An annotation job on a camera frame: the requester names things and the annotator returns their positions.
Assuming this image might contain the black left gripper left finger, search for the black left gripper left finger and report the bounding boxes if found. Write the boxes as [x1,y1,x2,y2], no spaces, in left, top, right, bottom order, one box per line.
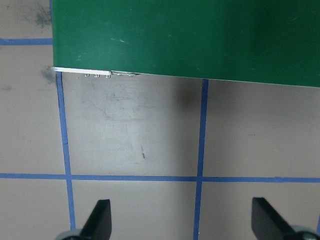
[79,199,112,240]

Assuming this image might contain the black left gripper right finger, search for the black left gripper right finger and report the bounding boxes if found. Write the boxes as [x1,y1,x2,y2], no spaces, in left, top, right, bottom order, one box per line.
[251,197,296,240]

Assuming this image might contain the green conveyor belt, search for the green conveyor belt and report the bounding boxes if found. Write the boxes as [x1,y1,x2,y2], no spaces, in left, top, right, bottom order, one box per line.
[52,0,320,87]

